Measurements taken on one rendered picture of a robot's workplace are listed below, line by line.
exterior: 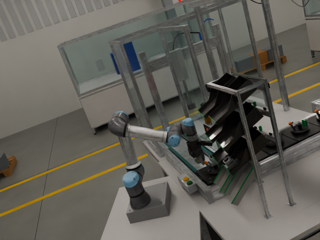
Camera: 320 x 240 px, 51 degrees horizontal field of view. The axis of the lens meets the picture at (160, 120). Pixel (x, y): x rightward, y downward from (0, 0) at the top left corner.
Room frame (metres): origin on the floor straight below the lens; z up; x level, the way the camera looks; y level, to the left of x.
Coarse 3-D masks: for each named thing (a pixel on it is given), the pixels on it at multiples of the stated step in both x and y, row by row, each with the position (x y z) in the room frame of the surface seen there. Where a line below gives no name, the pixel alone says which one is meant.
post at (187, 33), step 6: (186, 30) 2.33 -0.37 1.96; (186, 36) 2.34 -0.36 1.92; (192, 42) 2.33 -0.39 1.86; (192, 48) 2.34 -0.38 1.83; (192, 54) 2.33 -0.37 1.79; (192, 60) 2.35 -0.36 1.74; (198, 66) 2.33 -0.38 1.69; (198, 72) 2.33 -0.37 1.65; (198, 78) 2.35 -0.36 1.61; (204, 84) 2.33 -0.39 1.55; (204, 90) 2.34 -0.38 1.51; (204, 96) 2.33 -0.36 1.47
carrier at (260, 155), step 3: (261, 150) 2.19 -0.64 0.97; (258, 153) 2.16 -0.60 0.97; (261, 153) 2.15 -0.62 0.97; (264, 153) 2.13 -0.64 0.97; (258, 156) 2.12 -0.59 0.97; (261, 156) 2.11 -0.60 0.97; (264, 156) 2.10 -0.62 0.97; (267, 156) 2.09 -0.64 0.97; (258, 159) 2.09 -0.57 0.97; (261, 159) 2.08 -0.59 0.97
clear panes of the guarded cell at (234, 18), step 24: (192, 24) 3.57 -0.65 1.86; (240, 24) 3.30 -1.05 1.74; (144, 48) 3.45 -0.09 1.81; (216, 48) 3.61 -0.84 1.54; (240, 48) 3.40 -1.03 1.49; (168, 72) 3.48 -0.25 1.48; (240, 72) 3.52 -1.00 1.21; (144, 96) 3.41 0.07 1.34; (168, 96) 3.47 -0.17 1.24; (144, 120) 3.06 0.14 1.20; (168, 120) 3.45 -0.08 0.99
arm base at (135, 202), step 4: (144, 192) 2.06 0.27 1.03; (132, 196) 2.03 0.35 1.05; (136, 196) 2.02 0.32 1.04; (140, 196) 2.03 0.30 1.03; (144, 196) 2.04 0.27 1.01; (148, 196) 2.06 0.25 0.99; (132, 200) 2.03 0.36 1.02; (136, 200) 2.02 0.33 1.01; (140, 200) 2.02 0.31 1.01; (144, 200) 2.03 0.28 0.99; (148, 200) 2.03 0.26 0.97; (132, 204) 2.05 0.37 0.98; (136, 204) 2.01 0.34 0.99; (140, 204) 2.01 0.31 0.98; (144, 204) 2.01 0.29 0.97; (132, 208) 2.04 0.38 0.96; (136, 208) 2.01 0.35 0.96; (140, 208) 2.00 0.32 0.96
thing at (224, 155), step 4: (220, 148) 1.92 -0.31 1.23; (232, 148) 1.79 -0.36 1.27; (216, 152) 1.91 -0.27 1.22; (220, 152) 1.90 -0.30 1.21; (224, 152) 1.87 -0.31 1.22; (232, 152) 1.79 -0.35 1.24; (212, 156) 1.91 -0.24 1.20; (216, 156) 1.90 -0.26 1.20; (220, 156) 1.86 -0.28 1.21; (224, 156) 1.83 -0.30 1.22; (216, 160) 1.86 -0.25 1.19; (220, 160) 1.79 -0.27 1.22; (220, 164) 1.79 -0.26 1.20
